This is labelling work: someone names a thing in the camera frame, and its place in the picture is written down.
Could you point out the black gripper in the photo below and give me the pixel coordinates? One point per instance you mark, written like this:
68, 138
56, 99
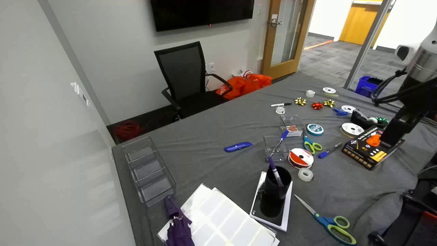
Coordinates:
404, 120

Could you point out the black tape dispenser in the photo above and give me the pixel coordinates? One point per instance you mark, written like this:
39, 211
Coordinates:
362, 118

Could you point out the small white tape roll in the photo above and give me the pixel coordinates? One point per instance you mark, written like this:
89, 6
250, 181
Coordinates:
310, 92

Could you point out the green spool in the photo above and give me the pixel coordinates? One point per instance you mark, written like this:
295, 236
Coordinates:
382, 121

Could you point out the black orange product package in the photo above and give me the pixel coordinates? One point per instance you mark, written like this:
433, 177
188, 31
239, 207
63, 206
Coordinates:
363, 154

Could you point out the white spool with blue core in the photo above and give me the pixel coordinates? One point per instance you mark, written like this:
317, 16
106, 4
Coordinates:
348, 109

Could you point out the blue bin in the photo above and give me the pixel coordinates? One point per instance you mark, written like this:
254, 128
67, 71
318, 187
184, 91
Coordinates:
366, 84

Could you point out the blue capped marker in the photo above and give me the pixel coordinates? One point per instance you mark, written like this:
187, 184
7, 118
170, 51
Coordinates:
328, 150

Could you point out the yellow green fidget toy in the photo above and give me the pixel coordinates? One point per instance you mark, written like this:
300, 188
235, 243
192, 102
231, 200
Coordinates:
329, 102

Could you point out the blue ribbon spool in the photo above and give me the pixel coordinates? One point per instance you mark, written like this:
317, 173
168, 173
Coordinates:
314, 128

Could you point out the black robot stand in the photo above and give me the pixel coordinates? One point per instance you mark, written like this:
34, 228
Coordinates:
409, 213

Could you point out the white flat spool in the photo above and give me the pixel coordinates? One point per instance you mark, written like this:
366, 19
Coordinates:
329, 90

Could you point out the red fidget toy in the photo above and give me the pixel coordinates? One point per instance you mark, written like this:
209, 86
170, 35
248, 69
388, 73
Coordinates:
317, 105

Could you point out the red and white ribbon spool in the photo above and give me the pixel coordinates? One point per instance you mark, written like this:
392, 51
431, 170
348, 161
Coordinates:
300, 158

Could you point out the small pink white box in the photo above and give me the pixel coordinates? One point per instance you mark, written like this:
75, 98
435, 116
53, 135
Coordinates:
293, 131

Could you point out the large blue green scissors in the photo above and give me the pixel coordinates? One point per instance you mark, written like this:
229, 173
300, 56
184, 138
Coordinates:
334, 224

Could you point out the small clear plastic cup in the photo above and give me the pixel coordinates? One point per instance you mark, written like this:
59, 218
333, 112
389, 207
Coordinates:
287, 120

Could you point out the blue and white pen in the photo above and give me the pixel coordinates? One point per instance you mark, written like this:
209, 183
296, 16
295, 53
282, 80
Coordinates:
281, 138

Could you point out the small clear round lid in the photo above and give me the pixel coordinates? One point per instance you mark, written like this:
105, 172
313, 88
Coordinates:
280, 110

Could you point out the white marker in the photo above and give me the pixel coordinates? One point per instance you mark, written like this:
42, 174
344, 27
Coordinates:
281, 103

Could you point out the yellow wooden door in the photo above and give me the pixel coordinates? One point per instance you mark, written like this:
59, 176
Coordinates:
359, 21

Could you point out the purple pen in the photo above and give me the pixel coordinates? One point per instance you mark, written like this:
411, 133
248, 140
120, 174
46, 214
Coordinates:
274, 172

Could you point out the black pen cup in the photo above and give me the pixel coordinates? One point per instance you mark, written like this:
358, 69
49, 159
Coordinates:
273, 195

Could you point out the wooden door with glass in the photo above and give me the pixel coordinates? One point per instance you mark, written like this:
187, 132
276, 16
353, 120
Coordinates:
273, 41

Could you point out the blue oblong tool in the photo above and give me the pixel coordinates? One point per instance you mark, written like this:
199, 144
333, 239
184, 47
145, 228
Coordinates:
237, 146

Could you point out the orange plastic bag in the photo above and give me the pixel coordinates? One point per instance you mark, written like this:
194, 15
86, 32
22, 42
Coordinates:
243, 84

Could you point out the white label sheets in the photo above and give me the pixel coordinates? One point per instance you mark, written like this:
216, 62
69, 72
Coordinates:
222, 220

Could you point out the black mesh office chair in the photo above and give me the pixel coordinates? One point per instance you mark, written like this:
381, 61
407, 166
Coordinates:
184, 72

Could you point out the purple cloth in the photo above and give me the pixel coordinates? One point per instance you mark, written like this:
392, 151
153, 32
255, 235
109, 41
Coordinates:
177, 226

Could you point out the clear plastic tray organizer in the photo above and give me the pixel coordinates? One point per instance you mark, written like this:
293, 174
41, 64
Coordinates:
149, 172

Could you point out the metal door frame post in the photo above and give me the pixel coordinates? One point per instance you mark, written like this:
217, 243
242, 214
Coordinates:
369, 42

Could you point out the black wall television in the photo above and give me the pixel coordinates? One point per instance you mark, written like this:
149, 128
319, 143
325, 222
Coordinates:
199, 12

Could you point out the white wall switch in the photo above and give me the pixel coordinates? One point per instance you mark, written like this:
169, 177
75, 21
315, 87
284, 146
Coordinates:
78, 90

